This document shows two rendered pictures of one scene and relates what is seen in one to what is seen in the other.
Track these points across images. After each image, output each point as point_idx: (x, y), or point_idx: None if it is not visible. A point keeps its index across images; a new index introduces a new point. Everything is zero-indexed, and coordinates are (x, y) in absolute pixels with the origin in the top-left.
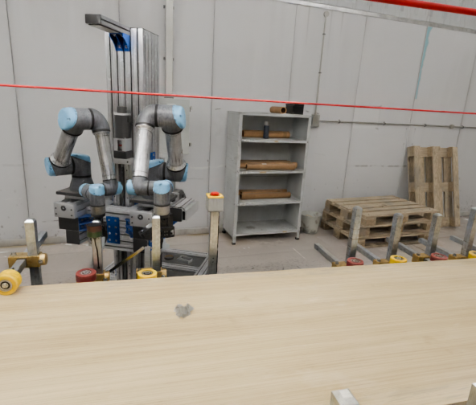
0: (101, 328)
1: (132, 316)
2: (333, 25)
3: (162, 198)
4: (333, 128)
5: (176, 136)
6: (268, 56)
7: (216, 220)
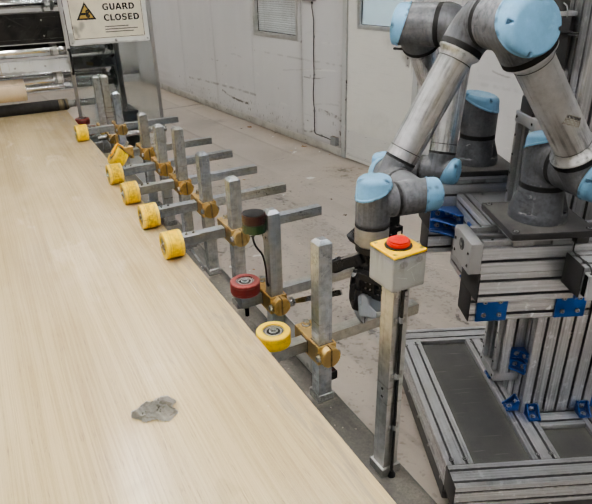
0: (98, 347)
1: (132, 362)
2: None
3: (358, 210)
4: None
5: (527, 76)
6: None
7: (390, 308)
